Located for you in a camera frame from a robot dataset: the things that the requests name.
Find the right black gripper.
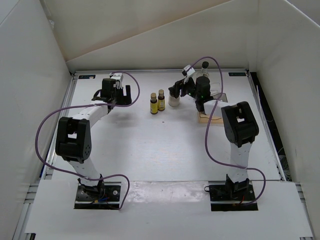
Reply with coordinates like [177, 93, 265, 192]
[168, 75, 200, 101]

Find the white powder jar black lid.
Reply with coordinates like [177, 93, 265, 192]
[168, 95, 180, 107]

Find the tall red label sauce bottle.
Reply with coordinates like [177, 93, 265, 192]
[196, 61, 210, 84]

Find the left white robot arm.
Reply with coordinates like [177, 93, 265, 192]
[55, 73, 132, 200]

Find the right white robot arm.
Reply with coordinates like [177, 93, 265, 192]
[168, 76, 259, 200]

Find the tiered plastic condiment rack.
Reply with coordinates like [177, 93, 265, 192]
[197, 82, 228, 124]

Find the right small yellow label bottle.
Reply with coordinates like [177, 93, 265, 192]
[158, 89, 166, 111]

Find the small yellow label bottle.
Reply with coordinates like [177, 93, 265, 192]
[158, 89, 166, 111]
[150, 92, 158, 115]

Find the left small yellow label bottle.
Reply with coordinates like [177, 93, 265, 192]
[150, 92, 158, 115]

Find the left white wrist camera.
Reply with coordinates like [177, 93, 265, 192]
[109, 72, 124, 88]

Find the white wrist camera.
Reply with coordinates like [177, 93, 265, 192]
[182, 65, 196, 84]
[109, 72, 124, 88]

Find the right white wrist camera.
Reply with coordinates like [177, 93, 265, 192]
[182, 65, 196, 84]

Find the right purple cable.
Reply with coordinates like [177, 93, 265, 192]
[190, 56, 266, 206]

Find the purple cable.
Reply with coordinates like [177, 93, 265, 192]
[34, 71, 140, 210]
[190, 56, 266, 206]

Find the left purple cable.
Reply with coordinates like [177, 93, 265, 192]
[34, 71, 140, 210]

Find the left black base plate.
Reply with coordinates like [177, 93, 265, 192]
[73, 183, 121, 210]

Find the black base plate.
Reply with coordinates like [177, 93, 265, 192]
[204, 184, 258, 212]
[73, 183, 121, 210]

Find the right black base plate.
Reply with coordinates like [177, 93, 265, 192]
[204, 184, 258, 212]

